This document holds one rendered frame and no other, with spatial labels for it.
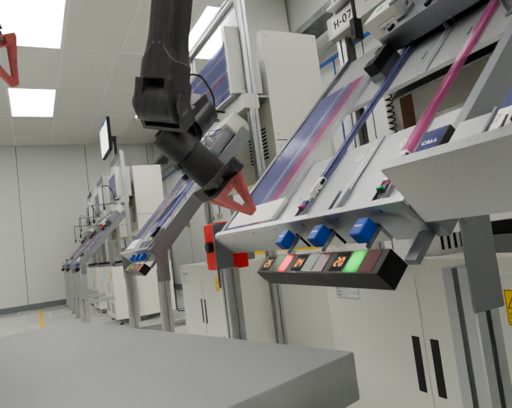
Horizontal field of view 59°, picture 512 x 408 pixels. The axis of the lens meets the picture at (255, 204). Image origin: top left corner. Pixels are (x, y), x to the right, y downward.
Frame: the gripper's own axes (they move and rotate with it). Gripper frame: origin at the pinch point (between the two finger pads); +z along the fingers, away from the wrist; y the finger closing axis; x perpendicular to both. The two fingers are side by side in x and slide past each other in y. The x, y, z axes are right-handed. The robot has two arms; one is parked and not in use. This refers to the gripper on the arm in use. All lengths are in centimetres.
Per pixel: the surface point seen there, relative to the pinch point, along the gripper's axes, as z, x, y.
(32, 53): -178, -143, 444
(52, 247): -32, -19, 849
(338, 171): 8.8, -16.9, -2.4
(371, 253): 10.1, 3.0, -24.5
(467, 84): 30, -71, 8
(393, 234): 12.8, -2.7, -22.6
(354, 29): -5.6, -43.1, -3.1
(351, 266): 10.1, 5.1, -21.8
